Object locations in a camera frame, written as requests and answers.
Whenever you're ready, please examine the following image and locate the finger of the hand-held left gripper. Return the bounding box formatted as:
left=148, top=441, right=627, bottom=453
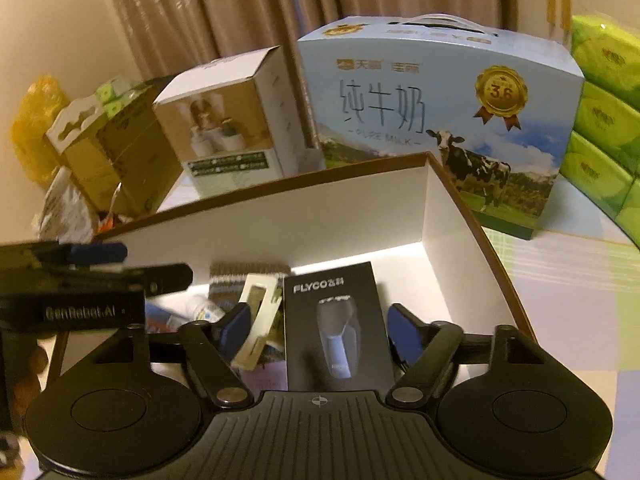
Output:
left=0, top=241, right=129, bottom=269
left=94, top=262, right=195, bottom=296

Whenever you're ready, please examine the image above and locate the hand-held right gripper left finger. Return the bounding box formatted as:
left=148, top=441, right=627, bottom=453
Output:
left=92, top=301, right=256, bottom=409

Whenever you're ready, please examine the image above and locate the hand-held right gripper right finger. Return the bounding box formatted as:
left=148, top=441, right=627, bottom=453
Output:
left=385, top=302, right=547, bottom=409

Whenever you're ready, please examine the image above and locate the white windowed package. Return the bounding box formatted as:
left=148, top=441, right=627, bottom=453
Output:
left=232, top=274, right=285, bottom=372

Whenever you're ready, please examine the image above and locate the white pill bottle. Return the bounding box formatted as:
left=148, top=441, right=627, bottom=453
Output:
left=192, top=296, right=226, bottom=323

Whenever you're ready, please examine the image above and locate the blue patterned packet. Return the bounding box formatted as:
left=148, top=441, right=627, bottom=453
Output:
left=209, top=260, right=292, bottom=306

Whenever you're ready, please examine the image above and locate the black shaver box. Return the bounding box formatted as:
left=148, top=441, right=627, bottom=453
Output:
left=282, top=261, right=391, bottom=392

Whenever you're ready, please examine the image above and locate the brown cardboard storage box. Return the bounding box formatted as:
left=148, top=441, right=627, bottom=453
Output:
left=47, top=151, right=542, bottom=396

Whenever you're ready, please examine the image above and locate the person's left hand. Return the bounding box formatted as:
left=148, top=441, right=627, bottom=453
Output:
left=14, top=347, right=49, bottom=403

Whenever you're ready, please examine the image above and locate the silver plastic bag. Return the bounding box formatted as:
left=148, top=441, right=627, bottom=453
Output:
left=32, top=167, right=101, bottom=243

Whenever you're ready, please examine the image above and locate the tan carton with white cutout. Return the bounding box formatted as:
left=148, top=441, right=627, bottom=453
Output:
left=46, top=97, right=126, bottom=211

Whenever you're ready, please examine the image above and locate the brown cardboard carton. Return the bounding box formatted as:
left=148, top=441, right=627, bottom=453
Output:
left=97, top=77, right=183, bottom=218

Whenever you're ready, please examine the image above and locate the yellow plastic bag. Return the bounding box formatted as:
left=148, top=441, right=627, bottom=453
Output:
left=11, top=74, right=68, bottom=186

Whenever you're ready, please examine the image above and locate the small green tissue pack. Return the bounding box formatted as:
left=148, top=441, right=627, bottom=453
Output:
left=95, top=76, right=141, bottom=116

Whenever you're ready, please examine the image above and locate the small white product box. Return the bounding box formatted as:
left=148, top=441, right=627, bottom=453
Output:
left=152, top=45, right=308, bottom=198

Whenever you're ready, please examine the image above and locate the checked tablecloth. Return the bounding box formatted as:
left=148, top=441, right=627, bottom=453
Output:
left=480, top=175, right=640, bottom=480

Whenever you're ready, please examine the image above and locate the blue milk carton box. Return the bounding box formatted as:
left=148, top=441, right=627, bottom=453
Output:
left=297, top=14, right=586, bottom=241

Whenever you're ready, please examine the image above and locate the brown curtain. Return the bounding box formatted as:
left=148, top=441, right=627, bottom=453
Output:
left=97, top=0, right=521, bottom=91

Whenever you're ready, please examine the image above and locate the stack of green tissue packs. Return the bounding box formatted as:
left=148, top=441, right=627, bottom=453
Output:
left=557, top=14, right=640, bottom=251

